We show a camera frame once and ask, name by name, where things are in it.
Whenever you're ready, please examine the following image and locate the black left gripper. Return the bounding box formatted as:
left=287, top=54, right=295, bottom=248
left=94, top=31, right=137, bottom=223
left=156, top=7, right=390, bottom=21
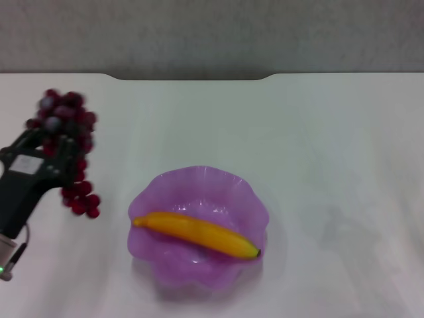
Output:
left=0, top=128, right=81, bottom=240

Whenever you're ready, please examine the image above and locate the dark red grape bunch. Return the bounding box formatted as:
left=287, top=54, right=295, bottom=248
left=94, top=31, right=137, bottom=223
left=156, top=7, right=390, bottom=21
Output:
left=25, top=88, right=101, bottom=220

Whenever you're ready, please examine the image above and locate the yellow plastic banana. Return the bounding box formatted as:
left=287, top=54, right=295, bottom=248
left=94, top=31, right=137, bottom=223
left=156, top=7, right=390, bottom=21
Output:
left=132, top=211, right=262, bottom=261

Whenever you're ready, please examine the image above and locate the purple translucent scalloped bowl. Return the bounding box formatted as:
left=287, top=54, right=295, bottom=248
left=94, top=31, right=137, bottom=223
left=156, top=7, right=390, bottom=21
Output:
left=127, top=166, right=270, bottom=292

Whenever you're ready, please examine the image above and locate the thin grey cable with plug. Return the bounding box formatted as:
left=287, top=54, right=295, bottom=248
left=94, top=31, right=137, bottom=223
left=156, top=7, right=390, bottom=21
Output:
left=9, top=223, right=32, bottom=270

